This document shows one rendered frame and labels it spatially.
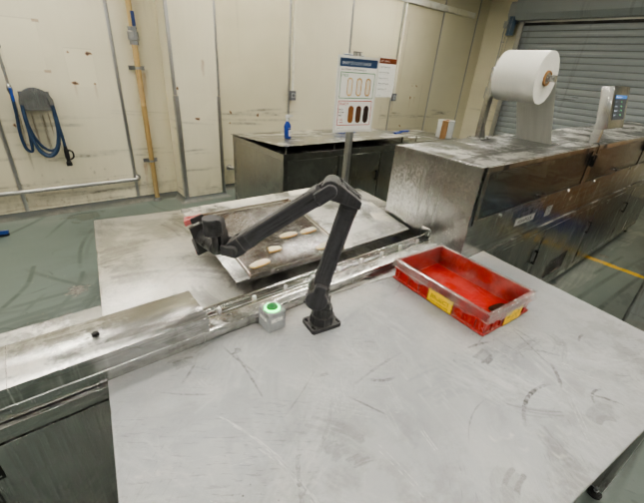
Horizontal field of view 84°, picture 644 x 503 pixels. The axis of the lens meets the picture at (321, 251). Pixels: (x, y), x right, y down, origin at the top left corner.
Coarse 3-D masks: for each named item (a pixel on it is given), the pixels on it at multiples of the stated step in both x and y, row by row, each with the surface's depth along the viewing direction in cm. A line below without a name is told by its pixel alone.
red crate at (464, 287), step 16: (400, 272) 158; (432, 272) 168; (448, 272) 170; (416, 288) 151; (464, 288) 158; (480, 288) 159; (480, 304) 147; (464, 320) 135; (480, 320) 128; (496, 320) 132
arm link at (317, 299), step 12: (324, 180) 106; (336, 180) 105; (348, 192) 103; (348, 204) 105; (360, 204) 104; (336, 216) 109; (348, 216) 108; (336, 228) 110; (348, 228) 110; (336, 240) 112; (324, 252) 115; (336, 252) 114; (324, 264) 117; (336, 264) 118; (324, 276) 118; (324, 288) 117; (312, 300) 120; (324, 300) 119
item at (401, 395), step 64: (384, 320) 134; (448, 320) 137; (512, 320) 140; (576, 320) 143; (128, 384) 101; (192, 384) 102; (256, 384) 104; (320, 384) 105; (384, 384) 107; (448, 384) 109; (512, 384) 110; (576, 384) 112; (640, 384) 114; (128, 448) 84; (192, 448) 85; (256, 448) 87; (320, 448) 88; (384, 448) 89; (448, 448) 90; (512, 448) 91; (576, 448) 92
